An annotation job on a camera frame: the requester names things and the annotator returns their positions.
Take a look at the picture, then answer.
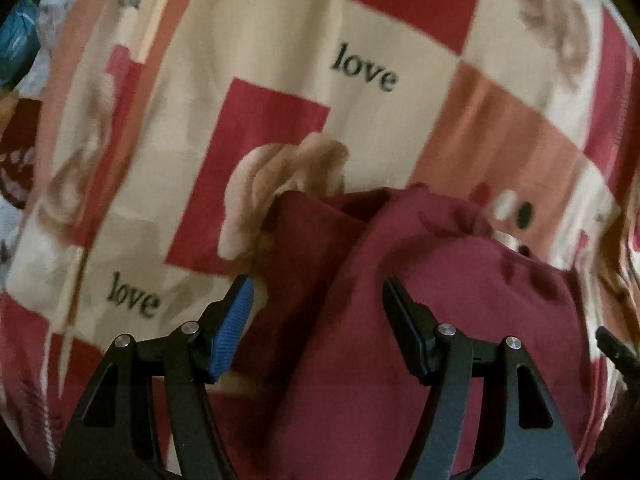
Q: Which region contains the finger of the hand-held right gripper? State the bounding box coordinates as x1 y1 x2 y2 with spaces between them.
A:
595 326 640 386

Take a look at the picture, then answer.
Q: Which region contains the teal cloth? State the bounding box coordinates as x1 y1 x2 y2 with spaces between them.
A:
0 0 42 90

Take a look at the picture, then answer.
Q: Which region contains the grey floral cloth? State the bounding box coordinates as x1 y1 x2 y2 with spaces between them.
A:
19 0 97 100

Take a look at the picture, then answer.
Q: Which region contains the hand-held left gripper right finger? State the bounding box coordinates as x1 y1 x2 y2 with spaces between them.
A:
382 277 584 480

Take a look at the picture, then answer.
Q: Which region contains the maroon long-sleeved top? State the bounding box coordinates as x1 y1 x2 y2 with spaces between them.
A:
220 184 602 480

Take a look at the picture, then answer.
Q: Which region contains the red and cream checked blanket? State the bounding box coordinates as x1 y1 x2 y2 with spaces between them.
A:
0 0 640 480

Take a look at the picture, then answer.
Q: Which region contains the dark brown printed cloth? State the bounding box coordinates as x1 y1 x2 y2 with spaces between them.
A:
0 94 45 212

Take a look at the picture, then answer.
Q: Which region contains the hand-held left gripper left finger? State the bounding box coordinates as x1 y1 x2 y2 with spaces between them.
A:
52 274 256 480

